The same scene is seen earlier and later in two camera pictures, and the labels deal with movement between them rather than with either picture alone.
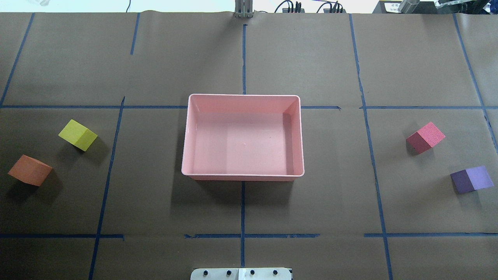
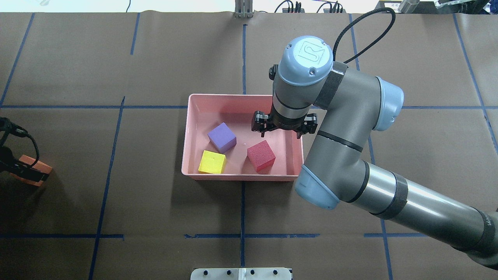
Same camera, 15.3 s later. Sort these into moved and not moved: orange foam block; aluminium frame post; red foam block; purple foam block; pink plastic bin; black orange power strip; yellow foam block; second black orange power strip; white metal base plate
Moved: red foam block; purple foam block; yellow foam block
Not moved: white metal base plate; pink plastic bin; black orange power strip; orange foam block; aluminium frame post; second black orange power strip
